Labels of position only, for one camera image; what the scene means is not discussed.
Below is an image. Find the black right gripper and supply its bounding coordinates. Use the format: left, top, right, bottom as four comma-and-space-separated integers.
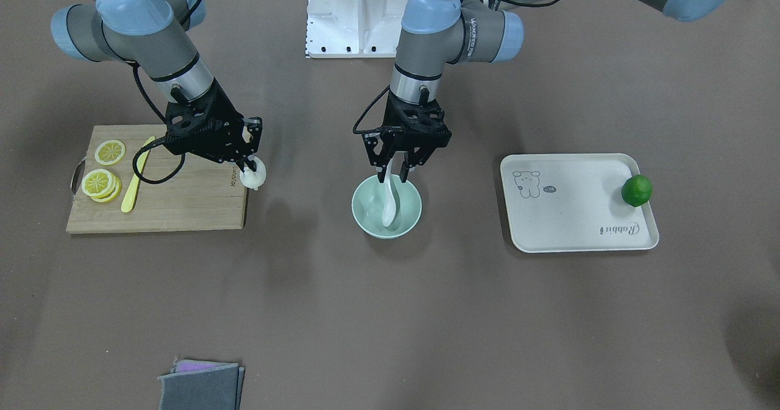
163, 86, 263, 172

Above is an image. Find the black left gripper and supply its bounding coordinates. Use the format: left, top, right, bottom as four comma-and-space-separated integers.
362, 93, 452, 183

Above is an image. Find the white steamed bun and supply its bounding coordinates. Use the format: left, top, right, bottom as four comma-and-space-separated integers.
239, 157, 267, 190

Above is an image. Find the white ceramic spoon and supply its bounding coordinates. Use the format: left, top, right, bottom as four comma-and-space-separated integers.
381, 158, 399, 228

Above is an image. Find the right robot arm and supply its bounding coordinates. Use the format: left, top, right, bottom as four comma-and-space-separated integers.
51, 0, 264, 173

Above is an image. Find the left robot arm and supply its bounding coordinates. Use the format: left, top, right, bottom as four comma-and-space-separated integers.
360, 0, 725, 182

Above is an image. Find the mint green bowl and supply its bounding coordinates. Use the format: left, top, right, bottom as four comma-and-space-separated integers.
352, 174, 422, 239

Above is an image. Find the wooden cutting board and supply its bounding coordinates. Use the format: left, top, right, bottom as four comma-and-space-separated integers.
66, 124, 247, 233

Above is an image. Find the yellow plastic knife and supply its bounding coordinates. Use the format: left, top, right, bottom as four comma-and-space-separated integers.
121, 150, 148, 213

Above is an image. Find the lemon slice underneath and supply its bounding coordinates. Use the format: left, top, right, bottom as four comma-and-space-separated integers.
91, 178, 122, 203

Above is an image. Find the lemon slice upper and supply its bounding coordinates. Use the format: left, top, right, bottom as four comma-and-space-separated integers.
81, 169, 119, 199

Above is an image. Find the cream rabbit tray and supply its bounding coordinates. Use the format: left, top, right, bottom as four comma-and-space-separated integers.
500, 154, 659, 253

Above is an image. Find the green lime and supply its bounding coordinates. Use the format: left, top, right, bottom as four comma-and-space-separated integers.
621, 174, 654, 207

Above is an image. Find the grey folded cloth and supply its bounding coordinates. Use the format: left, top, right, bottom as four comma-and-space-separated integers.
158, 359, 245, 409

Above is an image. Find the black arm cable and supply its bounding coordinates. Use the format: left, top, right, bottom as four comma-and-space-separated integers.
130, 63, 186, 185
352, 85, 392, 134

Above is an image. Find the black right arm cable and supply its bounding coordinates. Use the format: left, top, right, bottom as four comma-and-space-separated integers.
130, 63, 186, 185

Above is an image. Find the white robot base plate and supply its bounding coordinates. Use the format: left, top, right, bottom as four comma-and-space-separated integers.
306, 0, 407, 58

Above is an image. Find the metal board handle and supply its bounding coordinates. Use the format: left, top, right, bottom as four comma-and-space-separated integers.
70, 158, 86, 199

